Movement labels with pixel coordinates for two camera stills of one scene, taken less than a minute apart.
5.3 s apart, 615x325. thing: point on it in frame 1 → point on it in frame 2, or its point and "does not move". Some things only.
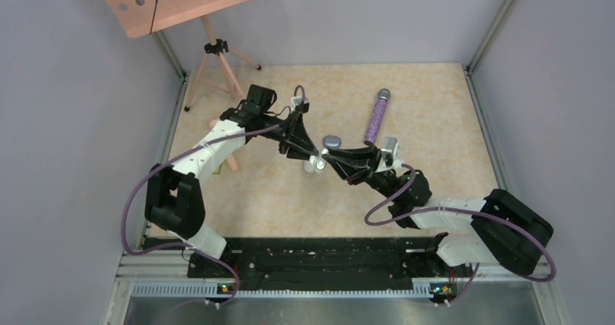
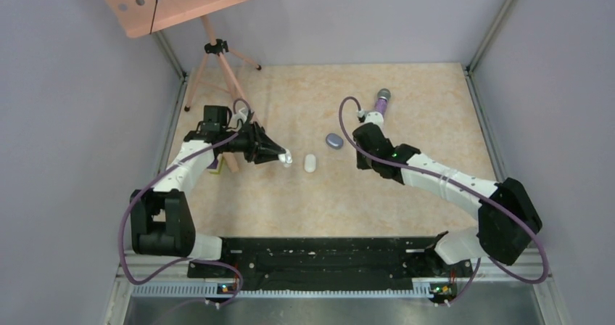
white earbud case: (319, 163) → (286, 158)
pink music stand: (143, 5) does not move
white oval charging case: (308, 167) does not move
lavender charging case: (333, 141) does not move
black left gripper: (295, 141) → (255, 134)
